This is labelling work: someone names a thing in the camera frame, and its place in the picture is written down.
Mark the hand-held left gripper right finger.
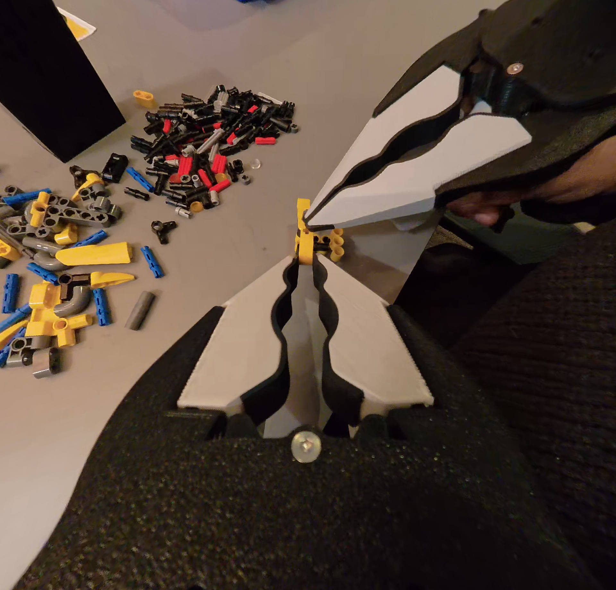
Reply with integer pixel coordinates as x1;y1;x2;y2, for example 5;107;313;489
313;254;435;428

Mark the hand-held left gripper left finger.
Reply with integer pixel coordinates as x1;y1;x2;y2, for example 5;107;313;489
176;256;300;426

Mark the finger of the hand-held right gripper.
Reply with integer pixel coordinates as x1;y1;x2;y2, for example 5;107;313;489
304;114;533;231
307;64;465;218

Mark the person's right forearm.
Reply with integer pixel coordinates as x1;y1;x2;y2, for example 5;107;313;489
520;193;616;227

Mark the person's right hand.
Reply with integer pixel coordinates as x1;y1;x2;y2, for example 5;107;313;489
447;135;616;227

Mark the dark grey tube connector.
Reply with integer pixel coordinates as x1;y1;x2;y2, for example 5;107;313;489
125;291;156;331

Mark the blue connector pin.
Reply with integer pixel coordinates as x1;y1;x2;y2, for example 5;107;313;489
141;246;165;279
126;167;156;193

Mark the pile of yellow grey building pieces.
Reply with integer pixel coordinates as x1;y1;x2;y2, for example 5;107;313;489
0;164;136;379

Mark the pile of black red pins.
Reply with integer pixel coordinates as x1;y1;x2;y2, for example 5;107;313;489
130;84;300;218

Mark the black block connector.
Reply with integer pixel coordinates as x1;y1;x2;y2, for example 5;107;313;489
101;153;129;183

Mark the large yellow printed sheet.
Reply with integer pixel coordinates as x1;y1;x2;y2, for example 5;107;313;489
57;7;97;41

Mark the black perforated box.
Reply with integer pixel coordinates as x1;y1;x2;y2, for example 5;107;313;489
0;0;127;164

